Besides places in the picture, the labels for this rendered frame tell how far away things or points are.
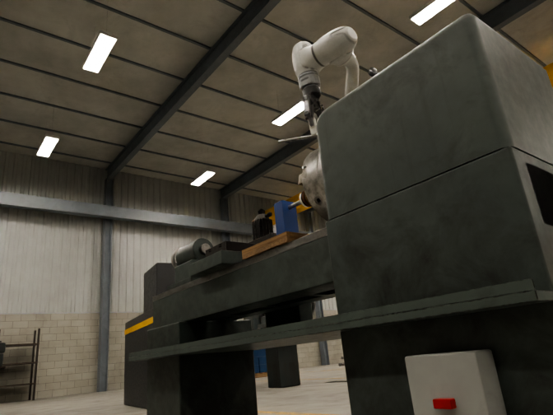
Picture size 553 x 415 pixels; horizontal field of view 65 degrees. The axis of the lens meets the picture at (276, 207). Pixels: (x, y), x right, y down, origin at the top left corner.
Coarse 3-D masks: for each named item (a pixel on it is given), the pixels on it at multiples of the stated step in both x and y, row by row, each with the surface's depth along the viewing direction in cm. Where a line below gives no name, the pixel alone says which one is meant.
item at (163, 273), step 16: (160, 272) 637; (144, 288) 690; (160, 288) 630; (144, 304) 681; (144, 320) 610; (128, 336) 690; (144, 336) 604; (128, 352) 680; (128, 368) 671; (144, 368) 590; (128, 384) 662; (144, 384) 583; (128, 400) 653; (144, 400) 576
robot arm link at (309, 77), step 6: (306, 72) 179; (312, 72) 179; (300, 78) 181; (306, 78) 179; (312, 78) 179; (318, 78) 181; (300, 84) 181; (306, 84) 179; (312, 84) 179; (318, 84) 181; (300, 90) 183
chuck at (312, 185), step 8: (312, 152) 167; (304, 160) 167; (312, 160) 162; (304, 168) 165; (312, 168) 159; (312, 176) 159; (304, 184) 162; (312, 184) 159; (320, 184) 156; (304, 192) 162; (312, 192) 159; (320, 192) 157; (312, 200) 160; (320, 208) 160
